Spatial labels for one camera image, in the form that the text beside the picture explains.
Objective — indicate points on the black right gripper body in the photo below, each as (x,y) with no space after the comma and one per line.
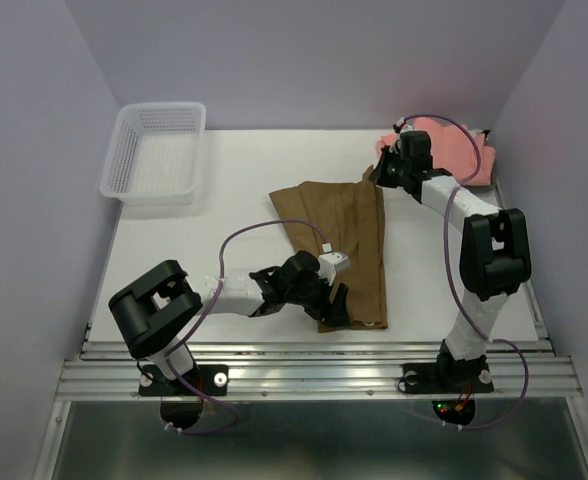
(393,167)

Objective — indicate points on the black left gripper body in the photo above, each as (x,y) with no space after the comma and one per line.
(312,298)

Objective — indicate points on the olive brown skirt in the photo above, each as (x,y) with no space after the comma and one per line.
(352,217)

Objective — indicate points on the pink skirt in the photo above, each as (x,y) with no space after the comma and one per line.
(459,149)

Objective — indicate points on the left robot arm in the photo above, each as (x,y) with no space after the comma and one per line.
(155,312)

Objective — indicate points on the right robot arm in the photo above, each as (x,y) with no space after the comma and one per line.
(494,259)

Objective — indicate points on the white plastic bin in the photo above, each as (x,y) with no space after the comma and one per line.
(154,154)

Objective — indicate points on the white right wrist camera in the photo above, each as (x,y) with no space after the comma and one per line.
(399,128)

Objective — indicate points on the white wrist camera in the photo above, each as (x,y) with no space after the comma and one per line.
(331,262)
(399,128)

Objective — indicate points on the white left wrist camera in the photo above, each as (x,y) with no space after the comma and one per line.
(331,262)

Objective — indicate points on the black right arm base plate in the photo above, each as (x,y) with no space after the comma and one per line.
(432,379)

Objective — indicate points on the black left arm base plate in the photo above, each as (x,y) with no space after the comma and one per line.
(211,379)

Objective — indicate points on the aluminium rail frame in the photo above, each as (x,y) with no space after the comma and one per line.
(312,405)

